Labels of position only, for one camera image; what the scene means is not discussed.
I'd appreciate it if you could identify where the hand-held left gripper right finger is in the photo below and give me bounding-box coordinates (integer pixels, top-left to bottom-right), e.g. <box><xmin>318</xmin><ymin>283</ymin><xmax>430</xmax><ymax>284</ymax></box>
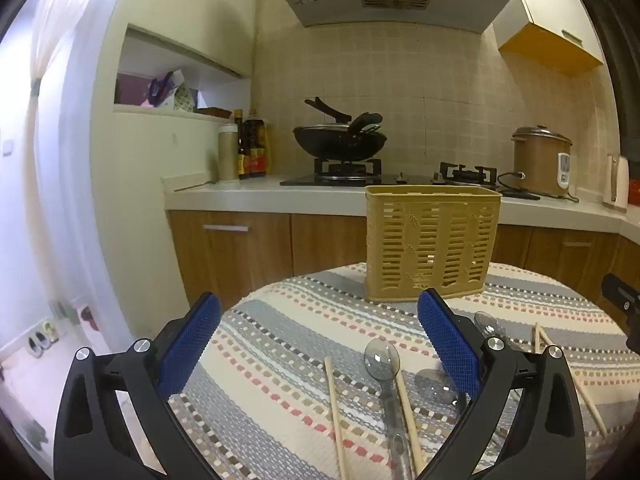
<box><xmin>417</xmin><ymin>287</ymin><xmax>586</xmax><ymax>480</ymax></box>

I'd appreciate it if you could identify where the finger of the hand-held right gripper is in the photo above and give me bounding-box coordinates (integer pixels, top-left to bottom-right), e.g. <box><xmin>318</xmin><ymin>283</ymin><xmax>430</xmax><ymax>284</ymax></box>
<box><xmin>601</xmin><ymin>273</ymin><xmax>640</xmax><ymax>353</ymax></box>

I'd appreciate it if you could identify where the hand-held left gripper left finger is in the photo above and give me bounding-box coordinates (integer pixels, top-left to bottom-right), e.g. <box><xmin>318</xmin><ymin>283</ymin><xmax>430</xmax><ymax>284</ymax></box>
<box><xmin>54</xmin><ymin>291</ymin><xmax>223</xmax><ymax>480</ymax></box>

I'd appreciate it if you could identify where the clear plastic spoon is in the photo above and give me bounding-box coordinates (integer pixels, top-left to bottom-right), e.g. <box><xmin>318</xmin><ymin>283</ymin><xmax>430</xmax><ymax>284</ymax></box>
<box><xmin>363</xmin><ymin>337</ymin><xmax>416</xmax><ymax>480</ymax></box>
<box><xmin>472</xmin><ymin>311</ymin><xmax>508</xmax><ymax>341</ymax></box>
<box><xmin>414</xmin><ymin>369</ymin><xmax>468</xmax><ymax>408</ymax></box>

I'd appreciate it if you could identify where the beige plastic utensil basket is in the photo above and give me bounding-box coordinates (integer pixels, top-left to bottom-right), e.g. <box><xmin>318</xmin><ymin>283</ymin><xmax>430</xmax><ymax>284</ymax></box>
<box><xmin>364</xmin><ymin>185</ymin><xmax>502</xmax><ymax>303</ymax></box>

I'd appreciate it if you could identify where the striped woven tablecloth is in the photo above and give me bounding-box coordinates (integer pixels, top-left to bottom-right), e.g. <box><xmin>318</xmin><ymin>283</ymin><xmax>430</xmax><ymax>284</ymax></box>
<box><xmin>167</xmin><ymin>260</ymin><xmax>632</xmax><ymax>480</ymax></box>

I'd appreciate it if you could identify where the white thermos jug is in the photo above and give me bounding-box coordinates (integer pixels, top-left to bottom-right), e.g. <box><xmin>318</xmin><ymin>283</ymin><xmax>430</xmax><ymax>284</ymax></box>
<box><xmin>602</xmin><ymin>154</ymin><xmax>630</xmax><ymax>211</ymax></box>

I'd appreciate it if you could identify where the brown rice cooker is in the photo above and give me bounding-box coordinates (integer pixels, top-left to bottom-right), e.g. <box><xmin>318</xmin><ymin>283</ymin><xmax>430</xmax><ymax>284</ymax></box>
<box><xmin>511</xmin><ymin>125</ymin><xmax>574</xmax><ymax>197</ymax></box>

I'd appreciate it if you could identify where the black gas stove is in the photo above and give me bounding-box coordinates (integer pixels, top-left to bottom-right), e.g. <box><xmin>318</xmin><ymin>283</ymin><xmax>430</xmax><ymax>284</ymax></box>
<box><xmin>280</xmin><ymin>157</ymin><xmax>542</xmax><ymax>202</ymax></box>

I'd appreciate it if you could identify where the dark cloth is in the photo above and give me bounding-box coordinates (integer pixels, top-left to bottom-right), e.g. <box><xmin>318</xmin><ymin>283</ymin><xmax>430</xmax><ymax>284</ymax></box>
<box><xmin>19</xmin><ymin>419</ymin><xmax>49</xmax><ymax>450</ymax></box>

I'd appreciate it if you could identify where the beige canister with white lid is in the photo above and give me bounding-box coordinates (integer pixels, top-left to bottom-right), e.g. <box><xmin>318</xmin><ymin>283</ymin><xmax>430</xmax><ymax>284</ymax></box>
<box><xmin>217</xmin><ymin>123</ymin><xmax>240</xmax><ymax>182</ymax></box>

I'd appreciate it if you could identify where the dark sauce bottle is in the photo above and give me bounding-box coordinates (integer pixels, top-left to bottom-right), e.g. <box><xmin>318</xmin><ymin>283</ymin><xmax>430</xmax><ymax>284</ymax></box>
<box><xmin>233</xmin><ymin>109</ymin><xmax>251</xmax><ymax>180</ymax></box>

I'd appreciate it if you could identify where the oil bottle with red label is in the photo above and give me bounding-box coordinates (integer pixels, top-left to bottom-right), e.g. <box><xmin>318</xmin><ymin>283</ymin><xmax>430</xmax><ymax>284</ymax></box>
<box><xmin>245</xmin><ymin>108</ymin><xmax>269</xmax><ymax>177</ymax></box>

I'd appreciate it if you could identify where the black wok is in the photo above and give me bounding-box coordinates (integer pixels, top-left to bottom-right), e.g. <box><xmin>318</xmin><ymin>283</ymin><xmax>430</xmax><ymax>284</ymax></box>
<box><xmin>292</xmin><ymin>125</ymin><xmax>389</xmax><ymax>162</ymax></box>

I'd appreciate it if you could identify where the patterned paper bag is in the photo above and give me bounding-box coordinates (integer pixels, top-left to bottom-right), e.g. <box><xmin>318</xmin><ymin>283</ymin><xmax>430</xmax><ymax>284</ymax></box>
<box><xmin>172</xmin><ymin>82</ymin><xmax>199</xmax><ymax>111</ymax></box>

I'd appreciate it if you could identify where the purple bag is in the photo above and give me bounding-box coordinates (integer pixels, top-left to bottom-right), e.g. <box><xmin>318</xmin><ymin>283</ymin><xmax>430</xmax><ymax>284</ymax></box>
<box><xmin>147</xmin><ymin>71</ymin><xmax>177</xmax><ymax>107</ymax></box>

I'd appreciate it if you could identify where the white curtain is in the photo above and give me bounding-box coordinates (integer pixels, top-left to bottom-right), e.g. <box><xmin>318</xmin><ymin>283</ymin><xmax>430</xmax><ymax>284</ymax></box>
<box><xmin>27</xmin><ymin>0</ymin><xmax>76</xmax><ymax>261</ymax></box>

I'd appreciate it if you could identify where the black power cable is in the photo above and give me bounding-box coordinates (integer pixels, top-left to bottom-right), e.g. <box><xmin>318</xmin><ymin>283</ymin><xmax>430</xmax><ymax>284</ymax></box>
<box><xmin>497</xmin><ymin>171</ymin><xmax>581</xmax><ymax>204</ymax></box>

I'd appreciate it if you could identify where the black pan with handle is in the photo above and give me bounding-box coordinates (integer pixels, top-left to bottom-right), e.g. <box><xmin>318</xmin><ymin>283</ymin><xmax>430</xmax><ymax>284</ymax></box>
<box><xmin>305</xmin><ymin>97</ymin><xmax>385</xmax><ymax>148</ymax></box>

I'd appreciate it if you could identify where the cream wall cabinet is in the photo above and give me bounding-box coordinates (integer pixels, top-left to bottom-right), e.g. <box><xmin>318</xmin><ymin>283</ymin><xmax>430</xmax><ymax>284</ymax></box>
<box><xmin>492</xmin><ymin>0</ymin><xmax>606</xmax><ymax>78</ymax></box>

